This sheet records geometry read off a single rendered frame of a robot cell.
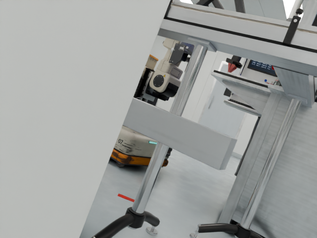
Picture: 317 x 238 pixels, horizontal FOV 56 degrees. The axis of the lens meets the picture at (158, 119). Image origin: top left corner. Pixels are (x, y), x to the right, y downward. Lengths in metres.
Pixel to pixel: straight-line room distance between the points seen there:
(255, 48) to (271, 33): 0.07
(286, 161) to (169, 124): 0.87
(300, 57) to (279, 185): 0.95
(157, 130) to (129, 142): 1.09
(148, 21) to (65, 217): 0.39
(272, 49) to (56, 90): 0.76
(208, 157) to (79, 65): 0.69
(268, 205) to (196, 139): 0.87
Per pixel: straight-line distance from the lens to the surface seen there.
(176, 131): 1.11
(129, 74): 0.56
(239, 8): 2.17
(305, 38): 1.05
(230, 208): 1.88
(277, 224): 1.84
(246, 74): 2.96
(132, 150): 2.25
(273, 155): 1.59
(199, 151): 1.07
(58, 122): 0.48
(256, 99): 1.97
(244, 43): 1.08
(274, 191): 1.82
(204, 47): 1.17
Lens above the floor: 0.57
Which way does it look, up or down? 3 degrees down
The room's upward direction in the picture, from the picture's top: 21 degrees clockwise
